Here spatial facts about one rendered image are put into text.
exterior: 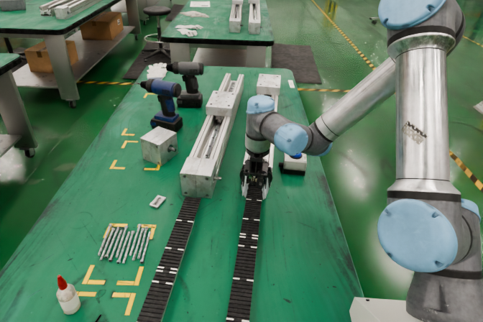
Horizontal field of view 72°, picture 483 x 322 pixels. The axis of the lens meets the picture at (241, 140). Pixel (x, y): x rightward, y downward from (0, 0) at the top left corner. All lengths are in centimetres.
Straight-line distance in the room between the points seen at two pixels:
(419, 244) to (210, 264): 53
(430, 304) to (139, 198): 84
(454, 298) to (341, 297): 27
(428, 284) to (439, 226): 20
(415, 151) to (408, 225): 13
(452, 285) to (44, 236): 100
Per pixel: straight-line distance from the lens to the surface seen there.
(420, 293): 79
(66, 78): 347
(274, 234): 102
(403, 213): 62
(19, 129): 286
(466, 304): 77
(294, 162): 120
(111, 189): 121
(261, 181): 99
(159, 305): 86
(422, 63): 69
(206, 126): 132
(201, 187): 109
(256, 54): 288
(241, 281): 88
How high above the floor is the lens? 154
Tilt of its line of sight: 33 degrees down
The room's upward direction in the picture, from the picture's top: 2 degrees clockwise
